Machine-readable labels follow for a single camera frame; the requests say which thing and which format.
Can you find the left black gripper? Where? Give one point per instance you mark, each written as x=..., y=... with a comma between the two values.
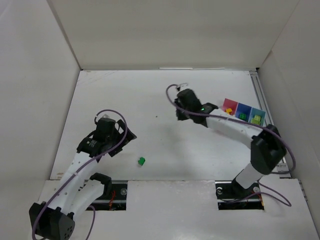
x=124, y=139

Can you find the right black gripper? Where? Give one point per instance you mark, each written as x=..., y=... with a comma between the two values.
x=180, y=110

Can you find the green square lego brick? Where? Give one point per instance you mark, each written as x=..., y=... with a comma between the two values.
x=242, y=116

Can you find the orange small lego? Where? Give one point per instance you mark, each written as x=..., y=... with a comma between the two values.
x=228, y=110

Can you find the light green lego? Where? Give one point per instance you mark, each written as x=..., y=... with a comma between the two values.
x=254, y=121
x=257, y=118

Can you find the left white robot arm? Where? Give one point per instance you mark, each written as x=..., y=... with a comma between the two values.
x=55, y=218

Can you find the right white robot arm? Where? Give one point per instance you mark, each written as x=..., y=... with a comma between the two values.
x=266, y=149

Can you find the pink container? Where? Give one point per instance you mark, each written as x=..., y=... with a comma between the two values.
x=228, y=103

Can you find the purple container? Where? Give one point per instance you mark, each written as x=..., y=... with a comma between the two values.
x=245, y=109

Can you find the blue container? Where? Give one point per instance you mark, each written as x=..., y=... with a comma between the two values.
x=256, y=111

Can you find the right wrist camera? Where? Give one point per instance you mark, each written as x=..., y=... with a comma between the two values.
x=181, y=86

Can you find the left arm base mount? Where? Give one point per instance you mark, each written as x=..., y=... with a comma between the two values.
x=116, y=200

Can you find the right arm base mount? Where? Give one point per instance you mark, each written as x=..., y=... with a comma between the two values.
x=228, y=199

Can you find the aluminium rail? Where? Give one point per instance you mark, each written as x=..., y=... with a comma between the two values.
x=282, y=165

